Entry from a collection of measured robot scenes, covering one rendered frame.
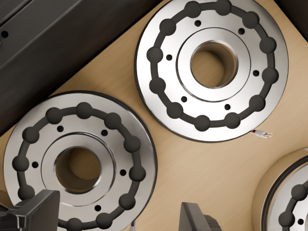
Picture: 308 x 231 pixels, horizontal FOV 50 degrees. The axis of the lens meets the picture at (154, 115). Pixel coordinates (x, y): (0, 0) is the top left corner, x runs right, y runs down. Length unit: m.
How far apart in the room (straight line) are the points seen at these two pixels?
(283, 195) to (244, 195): 0.04
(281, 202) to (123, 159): 0.11
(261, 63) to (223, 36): 0.03
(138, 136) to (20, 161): 0.08
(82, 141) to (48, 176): 0.03
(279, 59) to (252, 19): 0.03
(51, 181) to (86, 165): 0.04
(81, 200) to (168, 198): 0.07
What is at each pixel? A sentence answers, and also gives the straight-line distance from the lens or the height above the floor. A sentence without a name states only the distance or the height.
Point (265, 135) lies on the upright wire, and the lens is 0.21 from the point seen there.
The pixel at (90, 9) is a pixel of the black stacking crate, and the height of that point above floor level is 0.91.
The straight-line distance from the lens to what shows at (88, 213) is 0.23.
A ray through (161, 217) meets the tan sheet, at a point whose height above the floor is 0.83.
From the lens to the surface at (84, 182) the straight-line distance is 0.25.
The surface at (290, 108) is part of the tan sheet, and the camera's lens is 0.27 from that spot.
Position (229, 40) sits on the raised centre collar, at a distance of 0.22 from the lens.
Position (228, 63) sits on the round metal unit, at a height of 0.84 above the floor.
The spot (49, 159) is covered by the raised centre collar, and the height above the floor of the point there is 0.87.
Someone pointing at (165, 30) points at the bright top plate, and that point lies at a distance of 0.23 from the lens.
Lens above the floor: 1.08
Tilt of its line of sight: 88 degrees down
